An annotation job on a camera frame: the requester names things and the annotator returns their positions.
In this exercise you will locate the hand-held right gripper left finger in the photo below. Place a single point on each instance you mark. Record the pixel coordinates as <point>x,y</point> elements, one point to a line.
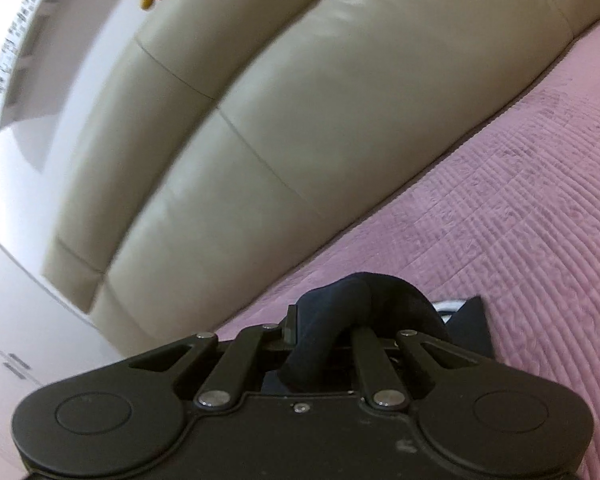
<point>291,327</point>

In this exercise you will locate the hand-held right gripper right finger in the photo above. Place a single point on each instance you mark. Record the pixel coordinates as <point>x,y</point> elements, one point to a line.
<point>367,355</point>

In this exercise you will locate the navy hoodie with white stripes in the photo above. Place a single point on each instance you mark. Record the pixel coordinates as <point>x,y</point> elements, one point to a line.
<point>330,310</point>

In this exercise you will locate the pink quilted blanket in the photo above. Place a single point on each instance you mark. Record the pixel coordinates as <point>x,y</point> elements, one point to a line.
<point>505,200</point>

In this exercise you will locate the beige leather headboard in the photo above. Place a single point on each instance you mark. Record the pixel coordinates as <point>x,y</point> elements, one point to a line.
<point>330,90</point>

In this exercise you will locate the white wardrobe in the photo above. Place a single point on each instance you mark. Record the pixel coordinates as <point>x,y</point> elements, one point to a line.
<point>10,320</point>

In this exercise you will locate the white wall shelf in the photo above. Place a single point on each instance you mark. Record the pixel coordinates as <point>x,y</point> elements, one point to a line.
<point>20,45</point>

